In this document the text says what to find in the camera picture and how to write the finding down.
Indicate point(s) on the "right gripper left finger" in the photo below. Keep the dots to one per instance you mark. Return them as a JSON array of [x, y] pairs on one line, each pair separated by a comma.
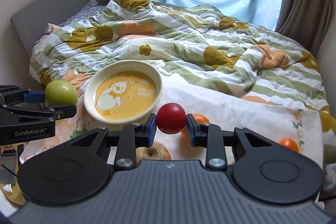
[[125, 140]]

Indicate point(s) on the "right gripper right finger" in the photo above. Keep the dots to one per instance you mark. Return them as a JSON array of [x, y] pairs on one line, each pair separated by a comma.
[[215, 140]]

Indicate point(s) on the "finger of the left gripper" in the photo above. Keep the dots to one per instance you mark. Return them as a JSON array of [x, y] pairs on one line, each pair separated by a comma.
[[55, 113], [34, 97]]

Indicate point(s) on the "large orange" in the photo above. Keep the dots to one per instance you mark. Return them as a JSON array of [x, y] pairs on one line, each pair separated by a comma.
[[200, 118]]

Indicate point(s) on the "small green apple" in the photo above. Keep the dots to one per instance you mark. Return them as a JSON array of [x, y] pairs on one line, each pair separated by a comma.
[[60, 92]]

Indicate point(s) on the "large brownish apple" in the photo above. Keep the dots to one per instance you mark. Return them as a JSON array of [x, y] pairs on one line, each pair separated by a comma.
[[156, 152]]

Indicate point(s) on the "small red tomato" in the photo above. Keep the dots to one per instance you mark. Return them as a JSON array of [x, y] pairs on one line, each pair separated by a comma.
[[171, 118]]

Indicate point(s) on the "small orange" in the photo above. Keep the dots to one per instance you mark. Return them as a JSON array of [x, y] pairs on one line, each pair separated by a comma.
[[290, 144]]

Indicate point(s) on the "cream yellow bear bowl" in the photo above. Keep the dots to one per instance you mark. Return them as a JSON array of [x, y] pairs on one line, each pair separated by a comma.
[[123, 92]]

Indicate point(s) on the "grey bed headboard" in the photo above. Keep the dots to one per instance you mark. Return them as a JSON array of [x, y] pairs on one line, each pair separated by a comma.
[[31, 20]]

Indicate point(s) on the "white embossed cloth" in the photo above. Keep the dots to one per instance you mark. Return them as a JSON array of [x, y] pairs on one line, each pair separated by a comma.
[[272, 121]]

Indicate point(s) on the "green striped floral duvet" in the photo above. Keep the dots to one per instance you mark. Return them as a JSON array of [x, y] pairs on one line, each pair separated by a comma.
[[203, 46]]

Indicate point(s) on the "grey patterned pillow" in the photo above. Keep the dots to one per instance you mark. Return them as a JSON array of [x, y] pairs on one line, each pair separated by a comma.
[[90, 9]]

